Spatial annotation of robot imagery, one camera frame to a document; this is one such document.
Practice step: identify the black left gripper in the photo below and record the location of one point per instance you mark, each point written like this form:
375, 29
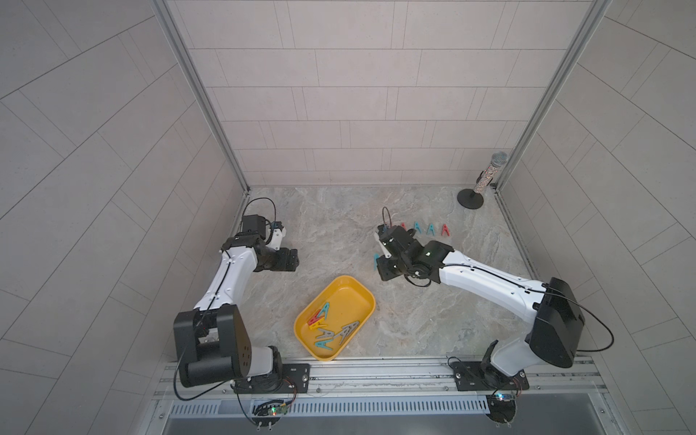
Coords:
281, 259

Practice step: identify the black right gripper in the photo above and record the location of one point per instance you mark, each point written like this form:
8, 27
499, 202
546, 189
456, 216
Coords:
384, 273

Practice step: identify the yellow clothespin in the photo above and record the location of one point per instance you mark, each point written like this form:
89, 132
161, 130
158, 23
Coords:
317, 325

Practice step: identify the yellow plastic storage tray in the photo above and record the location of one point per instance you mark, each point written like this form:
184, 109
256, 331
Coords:
343, 301

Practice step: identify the grey clothespin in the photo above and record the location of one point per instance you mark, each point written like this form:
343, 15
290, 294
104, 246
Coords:
347, 331
325, 334

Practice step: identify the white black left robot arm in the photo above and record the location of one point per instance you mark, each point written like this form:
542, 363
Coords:
212, 342

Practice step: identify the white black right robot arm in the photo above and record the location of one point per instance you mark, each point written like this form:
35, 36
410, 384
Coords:
550, 309

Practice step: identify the pink clothespin in tray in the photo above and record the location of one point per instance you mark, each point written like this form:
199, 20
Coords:
316, 318

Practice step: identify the teal clothespin tray bottom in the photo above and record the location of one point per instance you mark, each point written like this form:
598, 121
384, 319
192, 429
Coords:
324, 344

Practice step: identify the ventilation grille strip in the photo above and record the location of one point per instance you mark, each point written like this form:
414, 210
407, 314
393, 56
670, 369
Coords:
356, 406

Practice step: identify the left controller board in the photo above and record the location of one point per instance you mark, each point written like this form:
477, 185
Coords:
267, 414

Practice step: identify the controller board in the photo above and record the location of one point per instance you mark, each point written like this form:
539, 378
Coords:
502, 407
267, 414

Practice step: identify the right controller board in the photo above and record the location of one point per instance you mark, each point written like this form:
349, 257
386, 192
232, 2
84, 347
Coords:
502, 407

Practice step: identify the left corner metal profile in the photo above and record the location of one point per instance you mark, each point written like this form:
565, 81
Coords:
165, 17

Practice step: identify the corner metal profile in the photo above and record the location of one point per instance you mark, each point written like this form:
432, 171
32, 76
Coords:
577, 46
165, 17

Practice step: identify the right corner metal profile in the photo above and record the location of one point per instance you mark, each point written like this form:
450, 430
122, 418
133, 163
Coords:
577, 46

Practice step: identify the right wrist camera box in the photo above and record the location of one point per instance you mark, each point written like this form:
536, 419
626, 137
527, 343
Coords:
397, 239

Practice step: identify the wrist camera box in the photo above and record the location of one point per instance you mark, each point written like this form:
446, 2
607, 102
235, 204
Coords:
254, 224
397, 239

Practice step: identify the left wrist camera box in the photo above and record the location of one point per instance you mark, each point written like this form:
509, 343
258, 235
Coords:
254, 224

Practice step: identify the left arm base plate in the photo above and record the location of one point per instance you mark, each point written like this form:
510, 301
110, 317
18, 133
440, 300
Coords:
294, 378

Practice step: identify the aluminium front rail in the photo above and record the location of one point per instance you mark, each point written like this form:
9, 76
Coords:
431, 376

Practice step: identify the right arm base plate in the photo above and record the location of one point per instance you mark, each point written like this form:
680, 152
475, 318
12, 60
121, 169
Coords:
477, 376

